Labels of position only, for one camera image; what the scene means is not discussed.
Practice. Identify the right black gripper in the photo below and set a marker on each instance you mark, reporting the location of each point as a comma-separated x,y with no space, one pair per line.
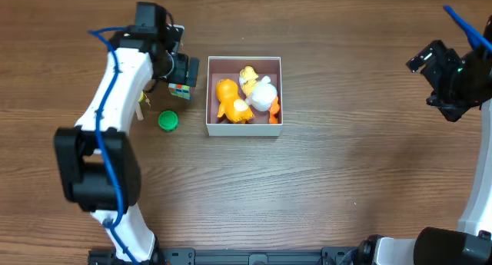
430,60

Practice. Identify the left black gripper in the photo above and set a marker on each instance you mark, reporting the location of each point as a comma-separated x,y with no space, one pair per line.
184,71

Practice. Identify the colourful puzzle cube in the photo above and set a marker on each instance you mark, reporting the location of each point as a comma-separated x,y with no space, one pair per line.
181,90

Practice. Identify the orange plastic duck toy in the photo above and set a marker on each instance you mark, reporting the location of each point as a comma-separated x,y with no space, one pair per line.
232,106

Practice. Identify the white plush duck toy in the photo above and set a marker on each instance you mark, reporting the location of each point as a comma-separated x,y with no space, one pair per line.
261,94

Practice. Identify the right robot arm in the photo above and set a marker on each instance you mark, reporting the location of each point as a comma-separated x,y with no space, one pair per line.
470,241

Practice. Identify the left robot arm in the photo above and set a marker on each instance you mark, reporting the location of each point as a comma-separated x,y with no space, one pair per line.
98,168

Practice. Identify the white open cardboard box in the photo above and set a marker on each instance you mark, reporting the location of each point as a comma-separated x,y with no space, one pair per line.
221,67

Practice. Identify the green round plastic cap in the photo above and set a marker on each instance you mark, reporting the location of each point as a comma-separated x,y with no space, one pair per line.
168,120

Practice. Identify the yellow wooden rattle drum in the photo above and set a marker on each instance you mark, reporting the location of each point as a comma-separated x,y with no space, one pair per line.
143,98

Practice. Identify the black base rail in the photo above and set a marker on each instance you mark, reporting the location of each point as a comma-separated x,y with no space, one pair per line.
324,256

